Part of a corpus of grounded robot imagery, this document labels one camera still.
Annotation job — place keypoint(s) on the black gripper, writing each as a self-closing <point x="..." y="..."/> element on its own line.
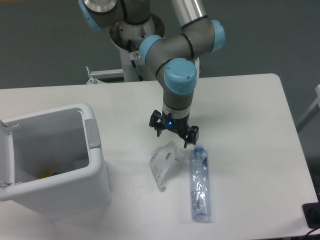
<point x="160" y="122"/>

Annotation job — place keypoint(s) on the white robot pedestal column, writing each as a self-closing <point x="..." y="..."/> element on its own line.
<point x="127" y="38"/>

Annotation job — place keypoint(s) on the white plastic trash can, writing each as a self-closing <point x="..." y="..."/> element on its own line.
<point x="51" y="161"/>

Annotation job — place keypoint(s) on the clear plastic water bottle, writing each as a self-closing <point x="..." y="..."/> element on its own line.
<point x="200" y="184"/>

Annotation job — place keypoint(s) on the white plastic wrapper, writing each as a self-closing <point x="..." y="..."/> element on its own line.
<point x="166" y="164"/>

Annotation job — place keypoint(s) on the black device at edge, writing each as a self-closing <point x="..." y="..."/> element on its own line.
<point x="312" y="214"/>

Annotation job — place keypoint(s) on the white metal mounting frame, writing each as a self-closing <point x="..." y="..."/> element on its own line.
<point x="104" y="76"/>

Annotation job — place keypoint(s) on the white frame leg right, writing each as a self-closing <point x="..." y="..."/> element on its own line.
<point x="310" y="112"/>

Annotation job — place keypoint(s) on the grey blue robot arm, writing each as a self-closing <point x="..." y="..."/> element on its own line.
<point x="146" y="55"/>

